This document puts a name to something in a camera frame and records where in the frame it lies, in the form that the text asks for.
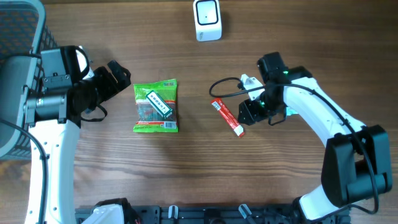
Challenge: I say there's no red sachet stick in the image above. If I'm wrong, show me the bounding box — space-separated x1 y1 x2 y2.
211 98 244 138

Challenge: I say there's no teal tissue packet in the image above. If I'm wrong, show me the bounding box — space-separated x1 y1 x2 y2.
286 107 298 116

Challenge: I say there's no green snack bag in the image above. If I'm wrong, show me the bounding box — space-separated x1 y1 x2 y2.
133 79 178 133

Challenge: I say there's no green white medicine box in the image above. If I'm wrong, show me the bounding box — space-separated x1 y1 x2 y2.
146 90 172 119

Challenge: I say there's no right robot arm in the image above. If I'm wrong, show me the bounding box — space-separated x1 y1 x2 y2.
238 52 392 222

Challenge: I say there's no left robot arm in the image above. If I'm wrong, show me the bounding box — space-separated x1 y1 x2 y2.
24 45 131 223

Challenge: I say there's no white barcode scanner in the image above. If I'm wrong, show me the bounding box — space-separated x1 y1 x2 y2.
193 0 222 42

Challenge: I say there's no grey plastic mesh basket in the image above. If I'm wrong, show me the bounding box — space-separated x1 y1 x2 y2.
0 0 60 161

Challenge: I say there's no left black camera cable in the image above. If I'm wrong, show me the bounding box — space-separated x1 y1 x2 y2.
0 52 50 224

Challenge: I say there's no black camera cable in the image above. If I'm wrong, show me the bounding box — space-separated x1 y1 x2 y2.
0 52 50 224
208 77 380 215

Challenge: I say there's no right black camera cable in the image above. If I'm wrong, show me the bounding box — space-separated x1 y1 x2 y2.
208 77 380 215

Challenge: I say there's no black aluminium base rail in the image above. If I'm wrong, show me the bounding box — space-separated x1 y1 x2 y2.
74 203 351 224

